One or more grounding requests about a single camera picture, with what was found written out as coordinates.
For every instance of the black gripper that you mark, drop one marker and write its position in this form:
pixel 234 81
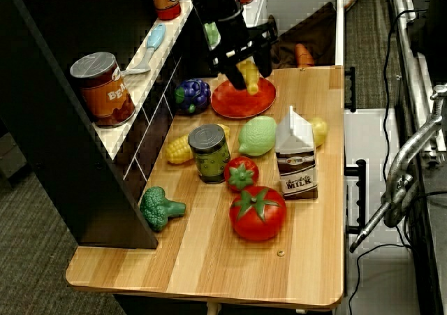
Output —
pixel 232 37

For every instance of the yellow toy banana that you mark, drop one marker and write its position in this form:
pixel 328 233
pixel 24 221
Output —
pixel 249 77

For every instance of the red orange toy plate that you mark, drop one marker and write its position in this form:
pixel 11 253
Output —
pixel 241 102

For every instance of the green toy lettuce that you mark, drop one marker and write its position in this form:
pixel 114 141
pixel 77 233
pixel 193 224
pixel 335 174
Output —
pixel 210 32

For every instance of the orange toy carrot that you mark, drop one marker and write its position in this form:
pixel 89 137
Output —
pixel 303 54

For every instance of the purple toy grapes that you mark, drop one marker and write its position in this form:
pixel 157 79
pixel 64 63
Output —
pixel 195 93

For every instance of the light green toy lime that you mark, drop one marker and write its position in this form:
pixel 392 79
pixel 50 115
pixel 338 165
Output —
pixel 257 135

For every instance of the brown cloth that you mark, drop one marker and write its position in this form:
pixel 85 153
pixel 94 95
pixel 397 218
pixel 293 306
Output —
pixel 314 28

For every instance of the green toy can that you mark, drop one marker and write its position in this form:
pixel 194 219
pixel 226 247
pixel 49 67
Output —
pixel 209 154

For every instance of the yellow toy lemon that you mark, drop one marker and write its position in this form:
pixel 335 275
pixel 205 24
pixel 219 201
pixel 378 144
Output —
pixel 320 130

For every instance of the chocolate milk toy carton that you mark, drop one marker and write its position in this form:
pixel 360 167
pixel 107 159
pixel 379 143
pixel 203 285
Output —
pixel 297 161

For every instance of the small red toy tomato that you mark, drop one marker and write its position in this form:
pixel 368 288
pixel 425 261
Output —
pixel 241 173

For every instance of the yellow toy corn cob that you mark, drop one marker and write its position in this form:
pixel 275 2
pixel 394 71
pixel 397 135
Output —
pixel 177 151

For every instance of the large red toy tomato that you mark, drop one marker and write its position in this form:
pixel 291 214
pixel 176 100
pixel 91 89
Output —
pixel 257 213

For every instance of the orange beans toy can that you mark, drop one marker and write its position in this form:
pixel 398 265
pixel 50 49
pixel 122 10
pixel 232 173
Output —
pixel 104 91

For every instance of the green toy broccoli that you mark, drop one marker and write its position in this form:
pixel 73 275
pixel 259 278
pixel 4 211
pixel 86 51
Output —
pixel 159 206

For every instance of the silver metal clamp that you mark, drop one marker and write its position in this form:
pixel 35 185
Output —
pixel 401 168

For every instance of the black toy kitchen shelf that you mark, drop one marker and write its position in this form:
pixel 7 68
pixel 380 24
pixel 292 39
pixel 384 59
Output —
pixel 52 119

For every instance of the aluminium frame rail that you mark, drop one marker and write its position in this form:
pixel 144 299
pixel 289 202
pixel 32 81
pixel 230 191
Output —
pixel 408 49

